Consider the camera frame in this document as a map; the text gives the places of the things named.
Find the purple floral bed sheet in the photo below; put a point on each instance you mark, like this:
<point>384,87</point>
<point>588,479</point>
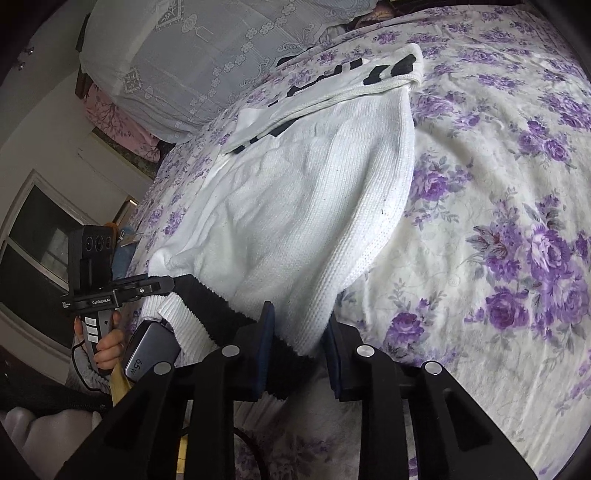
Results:
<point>485,184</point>

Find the window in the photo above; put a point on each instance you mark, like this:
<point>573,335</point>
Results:
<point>46,230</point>

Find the blue cloth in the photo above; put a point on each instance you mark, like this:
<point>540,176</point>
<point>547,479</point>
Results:
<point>122,258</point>

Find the paper tag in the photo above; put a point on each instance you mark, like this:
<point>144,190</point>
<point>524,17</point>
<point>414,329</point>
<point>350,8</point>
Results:
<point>130,237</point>

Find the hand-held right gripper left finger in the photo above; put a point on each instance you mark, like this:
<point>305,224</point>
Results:
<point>262,355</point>

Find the white padded cloth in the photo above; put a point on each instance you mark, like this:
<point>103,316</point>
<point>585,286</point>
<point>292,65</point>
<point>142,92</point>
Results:
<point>46,434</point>

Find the orange cloth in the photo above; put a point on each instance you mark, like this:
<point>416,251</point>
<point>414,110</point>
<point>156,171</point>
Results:
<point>109,227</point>

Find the person's left hand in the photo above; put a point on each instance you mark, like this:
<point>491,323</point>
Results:
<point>108,350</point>

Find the pink floral blanket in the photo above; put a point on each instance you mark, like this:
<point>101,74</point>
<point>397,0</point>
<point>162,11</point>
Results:
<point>115,120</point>

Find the white lace cover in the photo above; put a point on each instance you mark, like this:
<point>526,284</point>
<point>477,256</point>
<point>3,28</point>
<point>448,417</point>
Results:
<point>184,55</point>

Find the grey charger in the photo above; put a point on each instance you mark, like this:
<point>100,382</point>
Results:
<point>150,350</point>

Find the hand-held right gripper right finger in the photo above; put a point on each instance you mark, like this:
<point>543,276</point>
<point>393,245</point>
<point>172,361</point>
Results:
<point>333,364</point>

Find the dark cloth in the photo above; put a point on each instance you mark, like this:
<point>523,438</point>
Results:
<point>46,397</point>

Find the white sweater with black stripes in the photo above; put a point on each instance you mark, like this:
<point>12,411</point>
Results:
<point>300,207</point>

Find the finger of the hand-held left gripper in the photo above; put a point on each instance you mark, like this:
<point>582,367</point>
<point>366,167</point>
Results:
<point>147,287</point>

